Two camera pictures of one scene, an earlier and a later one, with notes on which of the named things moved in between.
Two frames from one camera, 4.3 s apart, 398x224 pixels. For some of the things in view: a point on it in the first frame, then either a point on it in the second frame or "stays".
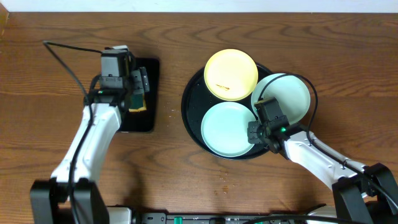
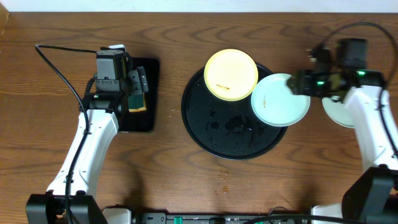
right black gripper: (252, 127) -> (301, 83)
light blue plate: (291, 92) stays
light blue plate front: (224, 129) -> (337, 112)
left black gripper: (140, 82) stays
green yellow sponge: (138, 103) stays
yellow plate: (231, 74) stays
